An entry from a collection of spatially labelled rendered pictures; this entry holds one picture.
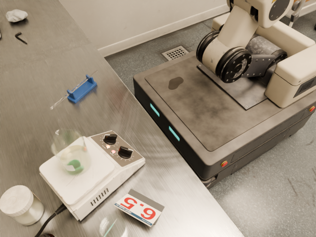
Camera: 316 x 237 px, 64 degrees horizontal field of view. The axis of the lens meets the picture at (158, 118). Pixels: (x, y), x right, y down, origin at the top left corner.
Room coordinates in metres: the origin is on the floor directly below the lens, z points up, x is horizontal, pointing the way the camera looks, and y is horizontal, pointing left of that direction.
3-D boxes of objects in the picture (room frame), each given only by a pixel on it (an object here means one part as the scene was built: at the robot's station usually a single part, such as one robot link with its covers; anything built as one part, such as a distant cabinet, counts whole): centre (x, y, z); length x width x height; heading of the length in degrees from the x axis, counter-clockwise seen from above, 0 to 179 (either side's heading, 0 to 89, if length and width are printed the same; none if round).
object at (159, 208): (0.20, 0.04, 0.77); 0.09 x 0.06 x 0.04; 61
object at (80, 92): (0.57, 0.24, 0.77); 0.10 x 0.03 x 0.04; 146
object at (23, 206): (0.19, 0.28, 0.79); 0.06 x 0.06 x 0.08
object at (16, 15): (1.01, 0.58, 0.77); 0.08 x 0.08 x 0.04; 28
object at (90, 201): (0.28, 0.15, 0.79); 0.22 x 0.13 x 0.08; 135
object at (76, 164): (0.27, 0.17, 0.88); 0.07 x 0.06 x 0.08; 38
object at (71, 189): (0.26, 0.17, 0.83); 0.12 x 0.12 x 0.01; 45
